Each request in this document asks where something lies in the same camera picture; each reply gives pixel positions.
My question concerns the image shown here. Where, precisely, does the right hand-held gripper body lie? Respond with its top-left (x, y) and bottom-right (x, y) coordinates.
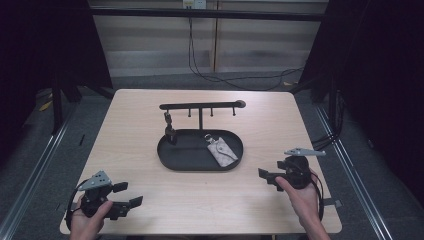
top-left (275, 147), bottom-right (327, 191)

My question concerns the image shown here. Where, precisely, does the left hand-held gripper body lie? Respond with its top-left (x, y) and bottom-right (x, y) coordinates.
top-left (77, 170), bottom-right (132, 221)

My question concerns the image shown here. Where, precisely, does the grey patterned key pouch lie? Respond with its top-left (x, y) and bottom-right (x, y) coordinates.
top-left (203, 133), bottom-right (240, 169)

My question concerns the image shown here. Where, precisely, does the black key stand with tray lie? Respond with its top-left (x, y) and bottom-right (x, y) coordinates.
top-left (156, 99), bottom-right (247, 173)

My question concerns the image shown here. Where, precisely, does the black car key fob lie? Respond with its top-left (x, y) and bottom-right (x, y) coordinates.
top-left (162, 111), bottom-right (179, 146)

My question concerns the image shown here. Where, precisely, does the person's left hand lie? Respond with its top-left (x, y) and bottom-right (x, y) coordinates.
top-left (69, 195), bottom-right (115, 240)

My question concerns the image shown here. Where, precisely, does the person's right hand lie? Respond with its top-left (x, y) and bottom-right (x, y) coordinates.
top-left (274, 169), bottom-right (322, 231)

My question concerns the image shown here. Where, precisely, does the grey tape piece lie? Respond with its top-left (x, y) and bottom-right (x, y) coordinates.
top-left (323, 198), bottom-right (344, 208)

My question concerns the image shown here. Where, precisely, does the black metal stand leg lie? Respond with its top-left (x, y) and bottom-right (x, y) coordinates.
top-left (50, 78), bottom-right (65, 135)

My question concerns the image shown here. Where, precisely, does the yellow tape strip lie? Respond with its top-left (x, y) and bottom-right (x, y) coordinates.
top-left (38, 99), bottom-right (54, 113)

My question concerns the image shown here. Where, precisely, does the dark curtain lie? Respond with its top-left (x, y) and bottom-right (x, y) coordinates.
top-left (0, 0), bottom-right (114, 168)
top-left (298, 0), bottom-right (424, 209)

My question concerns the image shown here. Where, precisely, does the black horizontal metal bar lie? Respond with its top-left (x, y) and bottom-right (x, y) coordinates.
top-left (89, 7), bottom-right (326, 23)

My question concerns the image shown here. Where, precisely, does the left hand-held gripper cable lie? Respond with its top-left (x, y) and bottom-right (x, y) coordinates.
top-left (64, 179), bottom-right (90, 232)

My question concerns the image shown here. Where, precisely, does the hand-held gripper cable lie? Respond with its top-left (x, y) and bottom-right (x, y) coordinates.
top-left (310, 171), bottom-right (326, 222)
top-left (64, 179), bottom-right (90, 232)

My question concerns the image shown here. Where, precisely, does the right hand-held gripper cable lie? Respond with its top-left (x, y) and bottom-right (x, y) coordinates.
top-left (310, 171), bottom-right (326, 222)

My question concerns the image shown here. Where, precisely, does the bundle of black cables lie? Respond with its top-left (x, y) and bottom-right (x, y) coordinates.
top-left (311, 89), bottom-right (347, 153)

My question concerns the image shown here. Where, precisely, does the metal floor rail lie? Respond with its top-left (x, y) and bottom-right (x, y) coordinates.
top-left (313, 103), bottom-right (395, 240)
top-left (0, 101), bottom-right (79, 240)

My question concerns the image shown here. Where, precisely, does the long black floor cable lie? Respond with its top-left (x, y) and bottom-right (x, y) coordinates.
top-left (187, 16), bottom-right (305, 92)

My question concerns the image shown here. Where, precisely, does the white wall outlet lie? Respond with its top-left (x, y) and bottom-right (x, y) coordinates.
top-left (182, 0), bottom-right (208, 10)

